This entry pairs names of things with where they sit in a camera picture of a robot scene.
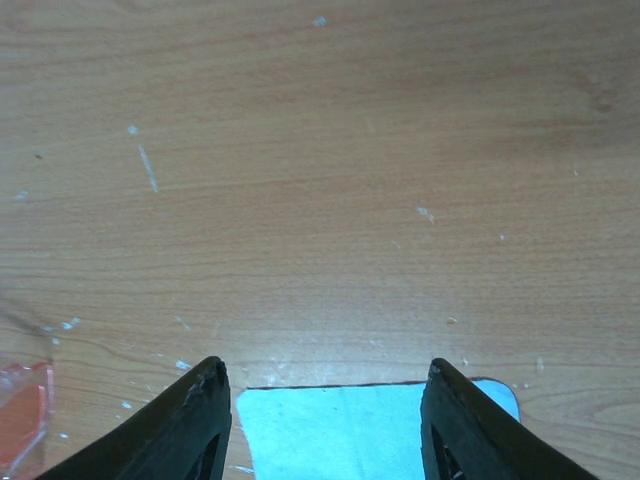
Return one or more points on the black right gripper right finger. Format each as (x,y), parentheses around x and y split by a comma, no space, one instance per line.
(467,435)

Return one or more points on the pink transparent sunglasses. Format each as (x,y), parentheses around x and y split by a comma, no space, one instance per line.
(26,409)

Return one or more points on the light blue cleaning cloth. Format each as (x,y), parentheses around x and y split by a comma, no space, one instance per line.
(334,432)

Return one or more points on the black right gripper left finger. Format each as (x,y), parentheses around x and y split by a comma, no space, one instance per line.
(181,434)

